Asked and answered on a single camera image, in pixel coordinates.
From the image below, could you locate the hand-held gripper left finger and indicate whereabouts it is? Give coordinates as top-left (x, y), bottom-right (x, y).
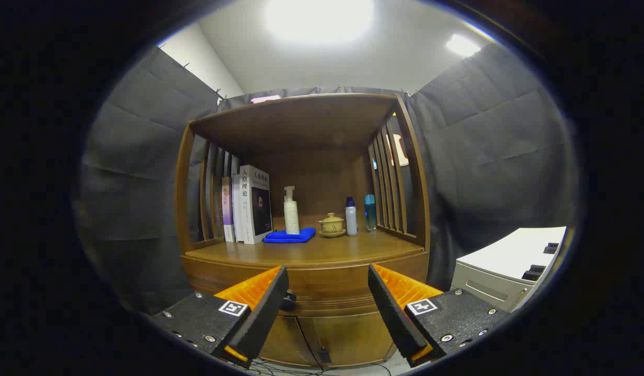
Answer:
top-left (151, 264), bottom-right (290, 366)

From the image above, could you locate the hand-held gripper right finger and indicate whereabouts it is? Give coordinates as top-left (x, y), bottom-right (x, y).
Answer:
top-left (367, 263), bottom-right (510, 368)

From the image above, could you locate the wooden drawer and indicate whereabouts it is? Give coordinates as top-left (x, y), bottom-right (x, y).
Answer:
top-left (182, 253), bottom-right (430, 317)

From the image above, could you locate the wooden cabinet door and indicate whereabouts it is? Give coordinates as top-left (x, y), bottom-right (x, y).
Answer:
top-left (300, 312), bottom-right (401, 365)
top-left (259, 315), bottom-right (321, 367)

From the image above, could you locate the wooden countertop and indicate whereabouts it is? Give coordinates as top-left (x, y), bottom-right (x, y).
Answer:
top-left (185, 230), bottom-right (424, 269)

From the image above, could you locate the wooden cabinet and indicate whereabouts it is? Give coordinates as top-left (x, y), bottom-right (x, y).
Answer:
top-left (175, 93), bottom-right (431, 369)

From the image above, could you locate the blue folded cloth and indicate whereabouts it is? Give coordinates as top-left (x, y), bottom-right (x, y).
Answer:
top-left (263, 227), bottom-right (317, 244)

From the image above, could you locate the white pump bottle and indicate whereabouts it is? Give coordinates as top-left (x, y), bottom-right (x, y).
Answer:
top-left (283, 186), bottom-right (301, 235)

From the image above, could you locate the teal bottle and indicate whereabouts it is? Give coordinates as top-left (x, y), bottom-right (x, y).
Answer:
top-left (364, 194), bottom-right (377, 232)

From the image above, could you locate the white bottle with blue cap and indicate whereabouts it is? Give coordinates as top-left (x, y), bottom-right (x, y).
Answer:
top-left (345, 197), bottom-right (359, 236)

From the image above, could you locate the yellow lidded teacup with saucer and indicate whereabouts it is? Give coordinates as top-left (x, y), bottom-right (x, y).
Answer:
top-left (318, 213), bottom-right (347, 238)

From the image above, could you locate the thin white book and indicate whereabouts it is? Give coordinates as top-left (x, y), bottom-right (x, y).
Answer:
top-left (232, 173), bottom-right (245, 242)

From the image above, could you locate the purple book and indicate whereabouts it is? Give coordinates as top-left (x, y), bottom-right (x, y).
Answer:
top-left (221, 177), bottom-right (235, 242)

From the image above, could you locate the black backdrop cloth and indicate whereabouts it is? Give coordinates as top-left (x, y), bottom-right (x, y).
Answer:
top-left (74, 42), bottom-right (581, 314)

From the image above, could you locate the small ceiling light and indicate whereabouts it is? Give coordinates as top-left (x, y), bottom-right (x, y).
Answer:
top-left (446, 34), bottom-right (482, 57)

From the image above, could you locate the large ceiling light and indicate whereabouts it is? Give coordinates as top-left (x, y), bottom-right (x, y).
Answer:
top-left (265, 0), bottom-right (375, 45)

